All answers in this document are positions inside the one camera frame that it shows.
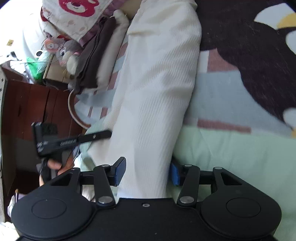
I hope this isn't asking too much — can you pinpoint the folded brown knit sweater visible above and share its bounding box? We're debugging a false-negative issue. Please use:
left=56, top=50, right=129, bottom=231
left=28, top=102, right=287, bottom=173
left=68, top=16, right=117, bottom=93

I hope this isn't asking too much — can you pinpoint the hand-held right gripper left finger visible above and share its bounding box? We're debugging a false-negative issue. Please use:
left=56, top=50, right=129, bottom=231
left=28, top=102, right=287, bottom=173
left=49, top=156, right=127, bottom=207

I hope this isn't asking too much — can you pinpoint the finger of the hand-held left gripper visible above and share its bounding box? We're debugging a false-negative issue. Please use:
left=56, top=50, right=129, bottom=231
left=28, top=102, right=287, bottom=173
left=77, top=130, right=113, bottom=146

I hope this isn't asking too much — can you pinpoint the beige bed base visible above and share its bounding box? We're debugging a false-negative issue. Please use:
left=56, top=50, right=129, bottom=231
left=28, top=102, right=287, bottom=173
left=121, top=0, right=145, bottom=20

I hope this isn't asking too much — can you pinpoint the folded cream garment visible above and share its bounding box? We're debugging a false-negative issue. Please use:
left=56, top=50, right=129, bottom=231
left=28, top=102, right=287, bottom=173
left=96, top=9, right=130, bottom=90

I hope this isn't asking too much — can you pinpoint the red-brown wooden drawer cabinet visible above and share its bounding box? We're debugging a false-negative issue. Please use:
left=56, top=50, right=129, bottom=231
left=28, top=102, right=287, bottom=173
left=0, top=67, right=87, bottom=197

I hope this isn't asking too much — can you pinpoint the beige nightstand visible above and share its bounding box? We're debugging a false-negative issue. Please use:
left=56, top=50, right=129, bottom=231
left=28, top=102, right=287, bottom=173
left=43, top=56, right=77, bottom=86

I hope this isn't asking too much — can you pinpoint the person's left hand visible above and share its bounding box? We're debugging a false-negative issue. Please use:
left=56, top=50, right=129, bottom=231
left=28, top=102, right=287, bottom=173
left=47, top=157, right=74, bottom=176

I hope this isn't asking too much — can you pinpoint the grey plush bunny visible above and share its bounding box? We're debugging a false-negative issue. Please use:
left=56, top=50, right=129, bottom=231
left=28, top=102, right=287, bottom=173
left=43, top=37, right=82, bottom=76

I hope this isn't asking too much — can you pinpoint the checkered cartoon rug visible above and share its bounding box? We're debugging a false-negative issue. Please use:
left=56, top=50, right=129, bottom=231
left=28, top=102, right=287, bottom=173
left=74, top=0, right=296, bottom=209

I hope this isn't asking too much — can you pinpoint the bear-print quilt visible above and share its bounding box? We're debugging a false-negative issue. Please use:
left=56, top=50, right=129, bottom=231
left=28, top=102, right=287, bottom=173
left=38, top=0, right=139, bottom=47

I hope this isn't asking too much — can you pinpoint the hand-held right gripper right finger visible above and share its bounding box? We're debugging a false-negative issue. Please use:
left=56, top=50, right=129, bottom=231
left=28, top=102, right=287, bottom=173
left=170, top=163, right=244, bottom=207

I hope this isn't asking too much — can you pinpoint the green plastic bag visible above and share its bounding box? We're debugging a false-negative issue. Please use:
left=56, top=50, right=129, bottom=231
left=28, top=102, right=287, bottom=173
left=23, top=52, right=50, bottom=80

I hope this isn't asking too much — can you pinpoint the cream knit cardigan monster patch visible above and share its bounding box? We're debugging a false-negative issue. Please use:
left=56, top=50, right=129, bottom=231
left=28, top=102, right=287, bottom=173
left=87, top=0, right=201, bottom=200

